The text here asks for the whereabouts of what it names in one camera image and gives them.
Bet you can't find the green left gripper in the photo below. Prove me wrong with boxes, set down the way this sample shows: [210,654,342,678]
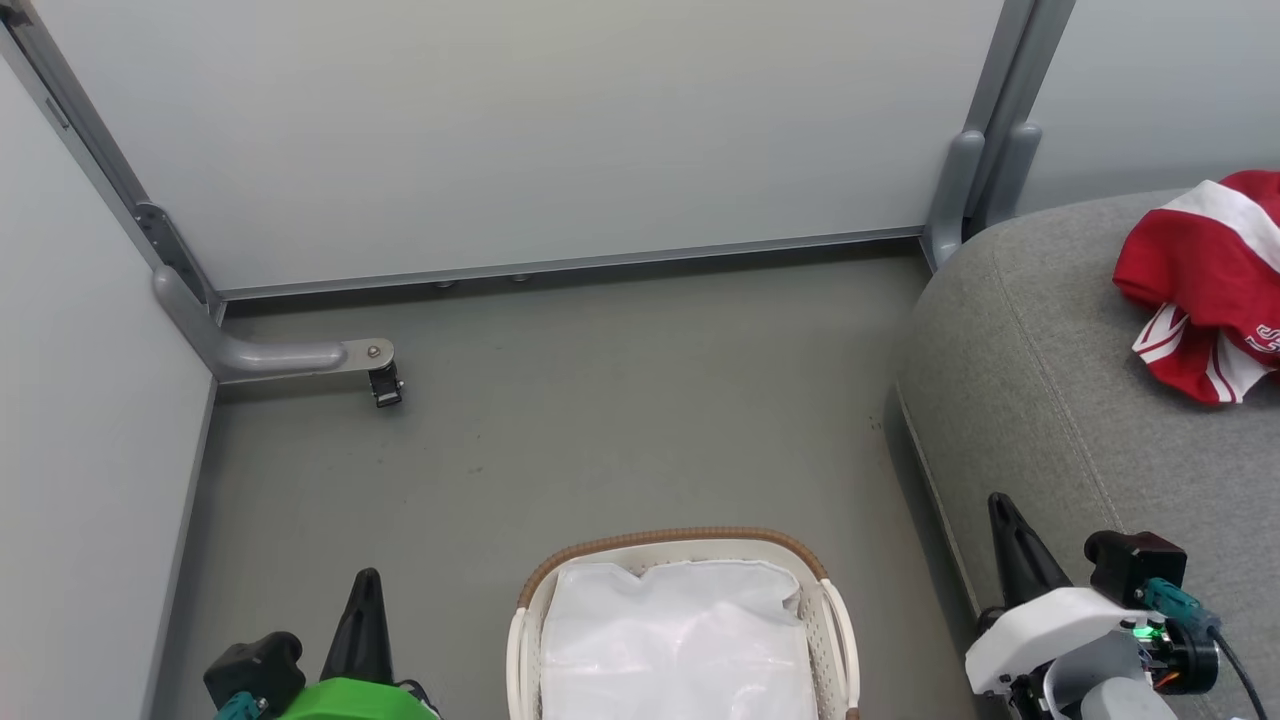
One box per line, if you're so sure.
[278,568,442,720]

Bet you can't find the grey partition bottom rail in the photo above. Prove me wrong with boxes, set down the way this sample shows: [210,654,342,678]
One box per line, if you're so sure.
[214,226,931,301]

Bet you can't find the grey curved partition foot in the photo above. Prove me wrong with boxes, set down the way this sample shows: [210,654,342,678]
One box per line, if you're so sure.
[151,264,397,385]

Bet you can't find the teal plug right camera cable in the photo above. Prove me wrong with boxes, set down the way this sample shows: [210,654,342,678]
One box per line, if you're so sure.
[1139,577,1271,720]

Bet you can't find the red and white jersey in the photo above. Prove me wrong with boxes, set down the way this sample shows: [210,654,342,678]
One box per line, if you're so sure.
[1111,169,1280,407]

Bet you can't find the grey partition corner post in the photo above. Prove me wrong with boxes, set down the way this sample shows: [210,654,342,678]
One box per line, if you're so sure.
[0,0,225,326]

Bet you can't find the grey fabric sofa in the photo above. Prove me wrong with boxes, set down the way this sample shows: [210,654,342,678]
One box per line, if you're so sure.
[896,188,1280,720]

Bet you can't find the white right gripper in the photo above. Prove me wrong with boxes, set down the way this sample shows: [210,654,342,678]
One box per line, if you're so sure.
[964,491,1153,697]

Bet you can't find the grey double partition post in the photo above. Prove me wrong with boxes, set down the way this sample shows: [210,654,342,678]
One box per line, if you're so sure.
[960,0,1079,236]

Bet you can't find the white basket liner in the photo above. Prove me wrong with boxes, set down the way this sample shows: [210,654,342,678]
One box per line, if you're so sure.
[539,557,821,720]

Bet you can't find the dark grey post hinge bracket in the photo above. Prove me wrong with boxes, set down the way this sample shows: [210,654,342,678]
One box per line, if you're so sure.
[135,201,216,309]

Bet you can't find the grey partition post foot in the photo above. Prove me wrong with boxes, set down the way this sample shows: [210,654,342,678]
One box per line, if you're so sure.
[921,129,989,274]
[981,121,1044,237]

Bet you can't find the white laundry basket brown rim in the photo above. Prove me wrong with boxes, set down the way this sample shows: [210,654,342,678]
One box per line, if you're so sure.
[505,526,864,720]

